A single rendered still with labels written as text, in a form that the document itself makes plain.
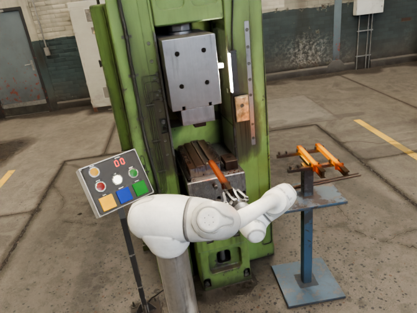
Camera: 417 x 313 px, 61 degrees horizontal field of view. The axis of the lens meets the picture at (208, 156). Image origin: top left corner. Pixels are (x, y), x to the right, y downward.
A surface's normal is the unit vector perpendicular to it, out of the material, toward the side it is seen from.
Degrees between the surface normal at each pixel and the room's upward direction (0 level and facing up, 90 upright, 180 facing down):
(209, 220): 54
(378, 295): 0
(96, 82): 90
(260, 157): 90
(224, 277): 90
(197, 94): 90
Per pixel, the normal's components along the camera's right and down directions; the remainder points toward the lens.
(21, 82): 0.12, 0.40
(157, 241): -0.29, 0.51
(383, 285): -0.11, -0.91
